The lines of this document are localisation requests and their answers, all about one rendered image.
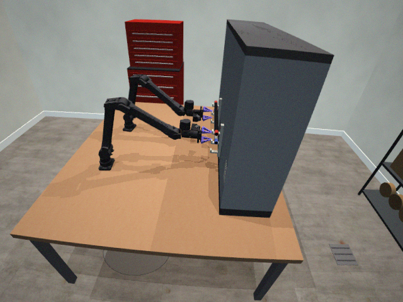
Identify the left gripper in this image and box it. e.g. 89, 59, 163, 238
200, 106, 212, 121

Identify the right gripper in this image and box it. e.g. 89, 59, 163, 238
190, 126, 212, 143

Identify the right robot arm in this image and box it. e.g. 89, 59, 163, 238
99, 97, 191, 171

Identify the black metal bar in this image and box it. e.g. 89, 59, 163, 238
214, 101, 219, 136

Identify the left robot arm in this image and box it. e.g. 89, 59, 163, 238
123, 74, 201, 132

